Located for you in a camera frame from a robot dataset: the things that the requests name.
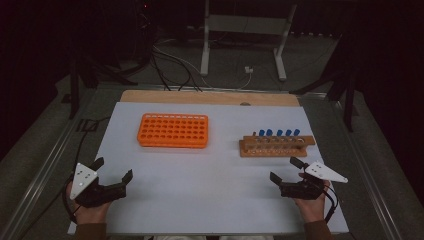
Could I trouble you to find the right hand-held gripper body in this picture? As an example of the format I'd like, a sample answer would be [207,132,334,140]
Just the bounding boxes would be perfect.
[279,161,349,201]

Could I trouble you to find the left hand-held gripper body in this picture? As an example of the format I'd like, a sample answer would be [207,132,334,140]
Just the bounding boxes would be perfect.
[69,162,128,208]

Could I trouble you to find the wooden test tube rack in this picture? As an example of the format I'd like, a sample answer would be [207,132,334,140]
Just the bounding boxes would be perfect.
[238,134,316,159]

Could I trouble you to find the orange plastic test tube rack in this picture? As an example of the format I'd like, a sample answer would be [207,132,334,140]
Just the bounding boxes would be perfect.
[136,112,210,149]

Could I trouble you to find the person's right hand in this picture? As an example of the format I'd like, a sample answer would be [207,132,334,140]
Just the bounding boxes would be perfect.
[292,179,332,224]

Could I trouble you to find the person's left hand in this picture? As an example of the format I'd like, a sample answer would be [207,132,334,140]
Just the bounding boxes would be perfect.
[65,181,113,225]

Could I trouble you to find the white board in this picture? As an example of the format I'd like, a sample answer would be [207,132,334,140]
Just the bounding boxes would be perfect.
[67,101,350,236]

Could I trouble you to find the black tripod stand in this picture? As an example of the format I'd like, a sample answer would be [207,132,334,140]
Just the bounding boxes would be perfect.
[67,49,140,120]
[289,59,358,133]

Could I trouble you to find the dark equipment rack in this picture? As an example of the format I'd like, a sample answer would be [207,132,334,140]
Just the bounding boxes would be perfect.
[132,0,158,69]

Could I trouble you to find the grey metal stand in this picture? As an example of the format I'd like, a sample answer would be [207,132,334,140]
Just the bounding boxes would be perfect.
[199,0,298,82]

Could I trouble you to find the long black floor cable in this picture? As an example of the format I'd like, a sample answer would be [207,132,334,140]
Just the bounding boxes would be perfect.
[19,115,113,240]

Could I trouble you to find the left hand-held gripper black cable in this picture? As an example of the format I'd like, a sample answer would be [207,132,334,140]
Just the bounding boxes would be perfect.
[61,172,83,225]

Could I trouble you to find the hand-held gripper black cable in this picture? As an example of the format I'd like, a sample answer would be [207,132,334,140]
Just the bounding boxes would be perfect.
[320,183,340,225]
[61,172,83,225]

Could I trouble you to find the right hand-held gripper black cable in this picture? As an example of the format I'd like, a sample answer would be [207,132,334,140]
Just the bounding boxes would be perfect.
[320,183,340,225]

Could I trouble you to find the black floor bracket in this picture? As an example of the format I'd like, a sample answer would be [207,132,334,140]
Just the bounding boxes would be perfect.
[77,118,100,133]

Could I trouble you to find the aluminium rail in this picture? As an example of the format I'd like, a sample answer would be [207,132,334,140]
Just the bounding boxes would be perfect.
[0,89,98,240]
[329,99,405,240]

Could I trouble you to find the white cable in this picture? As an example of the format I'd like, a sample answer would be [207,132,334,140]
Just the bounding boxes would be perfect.
[237,72,253,91]

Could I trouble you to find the black floor cables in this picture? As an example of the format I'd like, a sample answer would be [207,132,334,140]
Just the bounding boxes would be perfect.
[150,42,204,93]

